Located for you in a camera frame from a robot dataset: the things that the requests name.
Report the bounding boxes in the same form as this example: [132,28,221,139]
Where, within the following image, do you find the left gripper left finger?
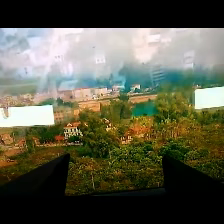
[0,152,71,197]

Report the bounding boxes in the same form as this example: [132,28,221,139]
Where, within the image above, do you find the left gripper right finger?
[161,154,224,197]

